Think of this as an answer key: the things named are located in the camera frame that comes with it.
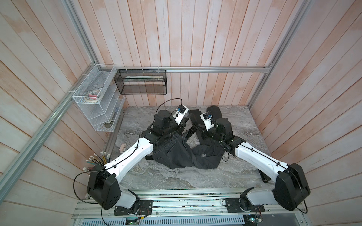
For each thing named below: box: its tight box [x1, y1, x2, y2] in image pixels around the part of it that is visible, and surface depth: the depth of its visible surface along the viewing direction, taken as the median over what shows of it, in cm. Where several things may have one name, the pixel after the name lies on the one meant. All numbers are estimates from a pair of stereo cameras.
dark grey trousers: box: [152, 104, 225, 170], surface depth 82 cm
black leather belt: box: [185, 109, 204, 139], surface depth 87 cm
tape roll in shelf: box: [84, 90, 99, 103], surface depth 74 cm
